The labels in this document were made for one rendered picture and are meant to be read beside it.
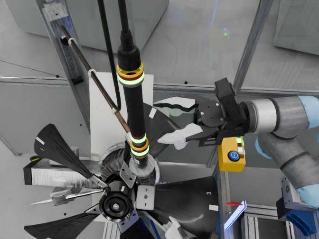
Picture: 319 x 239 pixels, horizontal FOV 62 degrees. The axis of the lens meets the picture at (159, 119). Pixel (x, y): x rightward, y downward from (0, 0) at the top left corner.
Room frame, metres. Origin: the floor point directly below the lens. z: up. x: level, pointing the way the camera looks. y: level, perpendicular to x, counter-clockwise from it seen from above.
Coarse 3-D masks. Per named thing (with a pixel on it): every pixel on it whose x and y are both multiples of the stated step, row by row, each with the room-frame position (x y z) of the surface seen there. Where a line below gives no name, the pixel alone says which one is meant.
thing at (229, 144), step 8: (224, 144) 0.60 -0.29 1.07; (232, 144) 0.60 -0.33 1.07; (224, 152) 0.56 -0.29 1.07; (240, 152) 0.56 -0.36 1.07; (224, 160) 0.52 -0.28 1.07; (232, 160) 0.52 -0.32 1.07; (240, 160) 0.52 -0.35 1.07; (224, 168) 0.51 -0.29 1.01; (232, 168) 0.51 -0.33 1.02; (240, 168) 0.51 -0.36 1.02
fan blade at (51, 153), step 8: (48, 128) 0.46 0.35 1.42; (40, 136) 0.46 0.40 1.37; (48, 136) 0.45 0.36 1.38; (56, 136) 0.44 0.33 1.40; (40, 144) 0.46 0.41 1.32; (48, 144) 0.44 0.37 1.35; (56, 144) 0.43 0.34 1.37; (64, 144) 0.42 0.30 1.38; (40, 152) 0.46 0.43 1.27; (48, 152) 0.44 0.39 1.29; (56, 152) 0.43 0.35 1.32; (64, 152) 0.42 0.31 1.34; (72, 152) 0.41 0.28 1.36; (56, 160) 0.43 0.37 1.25; (64, 160) 0.41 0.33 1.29; (72, 160) 0.40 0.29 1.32; (72, 168) 0.41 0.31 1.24; (80, 168) 0.38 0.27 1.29; (88, 176) 0.36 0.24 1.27
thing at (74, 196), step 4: (84, 192) 0.37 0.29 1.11; (88, 192) 0.36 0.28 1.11; (92, 192) 0.36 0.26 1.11; (96, 192) 0.36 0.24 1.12; (100, 192) 0.36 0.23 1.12; (68, 196) 0.35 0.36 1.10; (72, 196) 0.35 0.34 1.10; (76, 196) 0.35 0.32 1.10; (80, 196) 0.35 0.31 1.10; (44, 200) 0.35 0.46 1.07; (48, 200) 0.34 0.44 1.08; (28, 204) 0.34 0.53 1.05; (32, 204) 0.33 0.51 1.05
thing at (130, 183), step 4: (124, 164) 0.42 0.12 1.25; (124, 168) 0.40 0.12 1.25; (128, 168) 0.40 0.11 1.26; (120, 172) 0.40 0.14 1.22; (124, 172) 0.39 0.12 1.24; (128, 172) 0.38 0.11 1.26; (124, 176) 0.38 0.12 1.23; (128, 176) 0.37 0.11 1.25; (132, 176) 0.36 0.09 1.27; (136, 176) 0.36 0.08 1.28; (124, 180) 0.36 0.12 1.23; (128, 180) 0.36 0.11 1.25; (132, 180) 0.35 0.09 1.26; (128, 184) 0.35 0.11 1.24; (132, 184) 0.34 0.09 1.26
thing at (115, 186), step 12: (108, 180) 0.38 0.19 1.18; (120, 180) 0.38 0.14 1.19; (108, 192) 0.31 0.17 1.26; (120, 192) 0.31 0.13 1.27; (132, 192) 0.32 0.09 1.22; (108, 204) 0.28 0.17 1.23; (120, 204) 0.28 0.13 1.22; (132, 204) 0.28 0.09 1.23; (108, 216) 0.25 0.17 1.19; (120, 216) 0.25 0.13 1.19
